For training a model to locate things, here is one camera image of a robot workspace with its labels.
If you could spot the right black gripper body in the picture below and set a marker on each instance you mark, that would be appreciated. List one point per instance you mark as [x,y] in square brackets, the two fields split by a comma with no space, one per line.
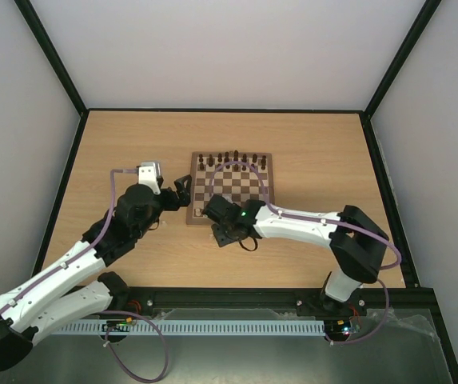
[221,234]

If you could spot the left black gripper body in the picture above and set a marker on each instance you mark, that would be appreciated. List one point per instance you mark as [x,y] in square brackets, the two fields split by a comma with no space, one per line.
[172,205]

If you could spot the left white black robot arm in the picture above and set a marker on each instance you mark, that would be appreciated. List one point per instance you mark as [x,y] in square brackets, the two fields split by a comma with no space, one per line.
[78,283]

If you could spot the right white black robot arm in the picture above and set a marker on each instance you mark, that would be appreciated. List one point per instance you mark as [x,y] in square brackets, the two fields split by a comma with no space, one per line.
[357,242]

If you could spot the wooden chess board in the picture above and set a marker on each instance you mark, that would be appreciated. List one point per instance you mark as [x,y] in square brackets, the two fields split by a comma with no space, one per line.
[235,186]

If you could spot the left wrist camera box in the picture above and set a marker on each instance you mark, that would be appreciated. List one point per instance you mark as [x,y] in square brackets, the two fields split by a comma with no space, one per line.
[149,174]

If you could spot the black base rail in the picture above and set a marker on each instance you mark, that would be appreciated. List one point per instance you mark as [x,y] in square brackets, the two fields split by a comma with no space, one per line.
[223,298]

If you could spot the light blue slotted cable duct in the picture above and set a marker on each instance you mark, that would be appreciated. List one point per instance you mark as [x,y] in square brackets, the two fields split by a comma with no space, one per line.
[98,327]

